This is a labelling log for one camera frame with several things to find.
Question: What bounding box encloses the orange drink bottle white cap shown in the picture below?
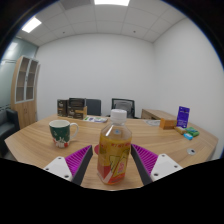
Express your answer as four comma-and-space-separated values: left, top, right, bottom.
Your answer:
96, 108, 133, 186

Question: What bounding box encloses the black leather sofa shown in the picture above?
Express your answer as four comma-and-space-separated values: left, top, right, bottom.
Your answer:
0, 108, 20, 158

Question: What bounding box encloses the wooden side desk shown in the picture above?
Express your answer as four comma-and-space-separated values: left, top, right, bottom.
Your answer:
140, 108, 178, 122

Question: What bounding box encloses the white round paper sheet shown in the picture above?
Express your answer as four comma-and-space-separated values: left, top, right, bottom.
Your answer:
143, 119, 162, 127

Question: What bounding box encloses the orange wooden box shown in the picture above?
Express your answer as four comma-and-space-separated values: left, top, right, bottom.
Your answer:
159, 118, 178, 130

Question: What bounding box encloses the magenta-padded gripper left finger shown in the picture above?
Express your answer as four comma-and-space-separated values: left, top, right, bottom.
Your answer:
43, 144, 94, 187

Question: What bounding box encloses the grey ceiling air vent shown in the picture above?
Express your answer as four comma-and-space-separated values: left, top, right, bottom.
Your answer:
59, 0, 93, 10

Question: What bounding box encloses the green white-lined christmas mug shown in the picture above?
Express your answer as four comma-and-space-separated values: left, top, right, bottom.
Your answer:
48, 119, 80, 149

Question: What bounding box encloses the small yellow-brown box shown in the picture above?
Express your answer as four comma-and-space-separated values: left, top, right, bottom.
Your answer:
173, 125, 188, 135

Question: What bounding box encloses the brown and tan box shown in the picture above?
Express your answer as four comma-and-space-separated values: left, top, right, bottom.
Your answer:
67, 105, 88, 120

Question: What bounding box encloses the small ceiling light panel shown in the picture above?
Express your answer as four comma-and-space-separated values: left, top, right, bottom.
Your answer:
21, 16, 43, 34

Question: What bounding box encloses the tall dark brown box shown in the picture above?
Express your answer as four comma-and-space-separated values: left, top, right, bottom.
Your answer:
56, 98, 70, 118

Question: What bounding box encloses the white printed leaflet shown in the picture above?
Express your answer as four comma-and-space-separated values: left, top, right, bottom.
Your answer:
82, 115, 109, 124

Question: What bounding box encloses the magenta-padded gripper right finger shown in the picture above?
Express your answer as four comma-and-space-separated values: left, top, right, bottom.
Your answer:
130, 143, 184, 186

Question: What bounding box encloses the small light blue box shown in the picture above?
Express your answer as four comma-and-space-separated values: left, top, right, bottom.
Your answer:
182, 132, 194, 141

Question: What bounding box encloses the upright purple box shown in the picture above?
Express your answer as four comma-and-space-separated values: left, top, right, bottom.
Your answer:
176, 105, 191, 129

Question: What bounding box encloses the large square ceiling light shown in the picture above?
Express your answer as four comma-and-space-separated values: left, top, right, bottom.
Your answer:
93, 0, 131, 7

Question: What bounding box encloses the green flat box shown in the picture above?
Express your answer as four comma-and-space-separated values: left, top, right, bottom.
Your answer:
184, 126, 201, 138

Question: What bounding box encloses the wooden glass-door shelf cabinet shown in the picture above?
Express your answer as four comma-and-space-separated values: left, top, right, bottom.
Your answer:
10, 55, 42, 130

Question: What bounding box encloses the grey padded office chair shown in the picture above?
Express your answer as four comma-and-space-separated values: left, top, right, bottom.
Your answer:
85, 98, 102, 117

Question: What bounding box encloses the black mesh office chair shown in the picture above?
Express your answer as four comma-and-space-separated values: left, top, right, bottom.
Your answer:
106, 97, 139, 120

